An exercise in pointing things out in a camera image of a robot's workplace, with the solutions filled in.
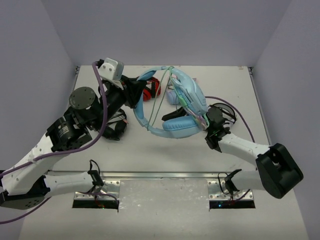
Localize metal rail bracket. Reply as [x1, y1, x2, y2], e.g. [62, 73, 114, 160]
[53, 171, 253, 201]

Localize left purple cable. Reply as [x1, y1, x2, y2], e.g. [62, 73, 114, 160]
[0, 61, 111, 225]

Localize light blue headphones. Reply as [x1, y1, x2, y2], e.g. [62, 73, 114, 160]
[133, 66, 210, 139]

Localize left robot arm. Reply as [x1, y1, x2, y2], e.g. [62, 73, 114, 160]
[0, 76, 146, 210]

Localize white black headphones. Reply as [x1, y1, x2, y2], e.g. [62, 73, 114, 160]
[209, 102, 237, 128]

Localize red headphones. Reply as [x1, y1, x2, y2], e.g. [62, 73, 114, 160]
[143, 77, 161, 102]

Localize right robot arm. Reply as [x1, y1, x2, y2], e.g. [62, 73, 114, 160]
[205, 104, 304, 199]

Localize pink blue cat-ear headphones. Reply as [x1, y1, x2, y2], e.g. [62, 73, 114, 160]
[165, 82, 180, 106]

